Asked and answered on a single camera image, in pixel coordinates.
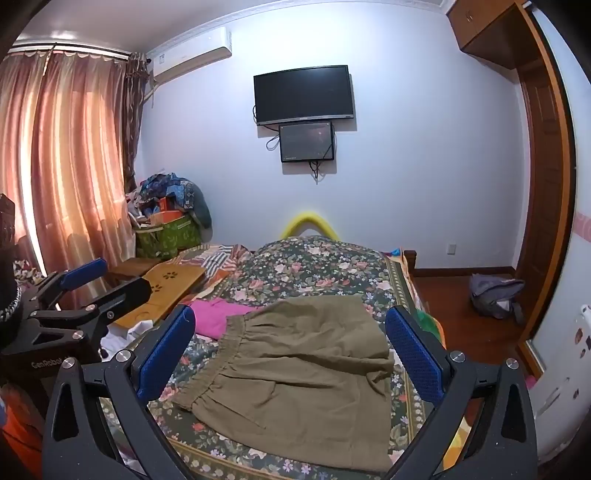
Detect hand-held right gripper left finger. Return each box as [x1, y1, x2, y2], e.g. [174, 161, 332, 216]
[41, 305, 197, 480]

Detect yellow foam arc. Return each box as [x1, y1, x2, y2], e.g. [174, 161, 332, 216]
[281, 211, 340, 241]

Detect pink cloth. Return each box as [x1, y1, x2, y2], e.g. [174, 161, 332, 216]
[189, 298, 264, 340]

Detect white cloth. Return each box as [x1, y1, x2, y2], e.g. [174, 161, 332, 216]
[100, 318, 154, 357]

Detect wooden lap desk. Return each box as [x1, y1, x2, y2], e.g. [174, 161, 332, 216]
[108, 263, 206, 329]

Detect striped cloth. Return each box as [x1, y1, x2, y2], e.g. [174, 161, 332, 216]
[178, 242, 252, 287]

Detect olive green pants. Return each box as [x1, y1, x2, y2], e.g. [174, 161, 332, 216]
[172, 294, 395, 474]

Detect small black wall monitor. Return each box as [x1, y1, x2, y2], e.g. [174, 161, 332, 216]
[278, 121, 335, 162]

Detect dark floral blanket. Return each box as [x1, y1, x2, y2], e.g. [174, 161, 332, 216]
[99, 235, 446, 480]

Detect colourful fleece blanket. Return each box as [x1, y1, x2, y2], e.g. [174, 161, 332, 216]
[392, 249, 448, 349]

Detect white air conditioner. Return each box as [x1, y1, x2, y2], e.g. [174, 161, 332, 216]
[147, 26, 232, 85]

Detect grey backpack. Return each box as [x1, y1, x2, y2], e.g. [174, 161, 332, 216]
[469, 273, 527, 326]

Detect pink curtain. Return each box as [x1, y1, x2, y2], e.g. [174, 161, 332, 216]
[0, 46, 134, 278]

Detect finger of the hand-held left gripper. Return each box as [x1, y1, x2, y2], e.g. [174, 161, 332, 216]
[30, 278, 151, 342]
[25, 258, 108, 309]

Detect green patterned storage bag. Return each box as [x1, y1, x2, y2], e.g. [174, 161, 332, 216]
[135, 213, 202, 260]

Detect black wall television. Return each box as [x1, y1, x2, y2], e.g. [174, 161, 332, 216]
[253, 65, 355, 126]

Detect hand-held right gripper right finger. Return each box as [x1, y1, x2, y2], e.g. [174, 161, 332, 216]
[385, 305, 539, 480]

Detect brown wooden stool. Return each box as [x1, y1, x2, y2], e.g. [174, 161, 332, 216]
[108, 257, 155, 283]

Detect dark patterned curtain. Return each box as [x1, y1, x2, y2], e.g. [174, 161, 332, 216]
[122, 52, 151, 195]

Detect wooden overhead cabinet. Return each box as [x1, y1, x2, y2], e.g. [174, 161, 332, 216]
[445, 0, 536, 70]

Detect pile of clothes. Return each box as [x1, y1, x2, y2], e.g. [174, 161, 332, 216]
[124, 173, 213, 229]

